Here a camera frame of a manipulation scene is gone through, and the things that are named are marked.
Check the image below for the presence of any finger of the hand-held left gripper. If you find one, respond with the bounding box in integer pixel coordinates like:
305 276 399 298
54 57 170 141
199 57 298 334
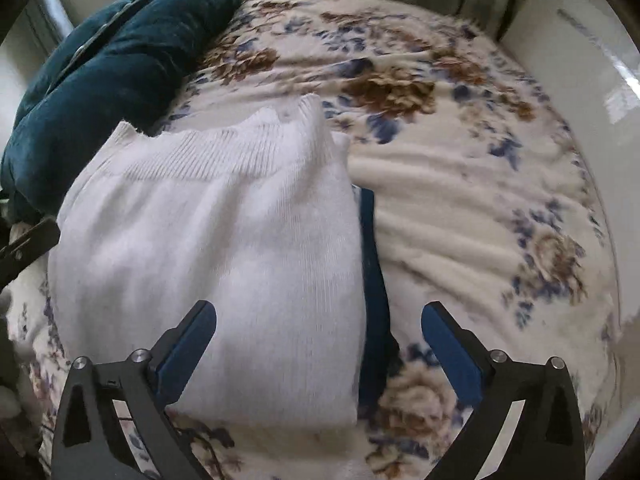
0 217 62 288

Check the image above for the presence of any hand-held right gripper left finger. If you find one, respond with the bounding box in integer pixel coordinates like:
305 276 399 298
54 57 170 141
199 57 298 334
52 300 218 480

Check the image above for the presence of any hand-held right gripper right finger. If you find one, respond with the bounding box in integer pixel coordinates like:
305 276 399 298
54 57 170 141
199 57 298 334
421 301 586 480

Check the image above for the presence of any white knit sweater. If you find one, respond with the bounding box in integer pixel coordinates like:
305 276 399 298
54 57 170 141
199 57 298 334
47 94 368 428

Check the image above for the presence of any navy striped folded sweater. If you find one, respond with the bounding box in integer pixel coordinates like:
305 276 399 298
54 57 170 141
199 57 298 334
352 185 401 406

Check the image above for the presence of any floral bed blanket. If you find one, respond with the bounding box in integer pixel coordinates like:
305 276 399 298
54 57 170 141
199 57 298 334
0 0 621 480

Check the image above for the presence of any teal folded quilt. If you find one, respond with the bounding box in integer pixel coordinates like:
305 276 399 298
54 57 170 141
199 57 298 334
0 0 244 221

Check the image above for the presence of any teal pillow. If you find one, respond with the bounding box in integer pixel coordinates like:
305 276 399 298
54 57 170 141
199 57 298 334
30 0 156 111

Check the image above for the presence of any white headboard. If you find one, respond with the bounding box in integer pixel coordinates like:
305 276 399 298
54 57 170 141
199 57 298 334
500 0 640 461

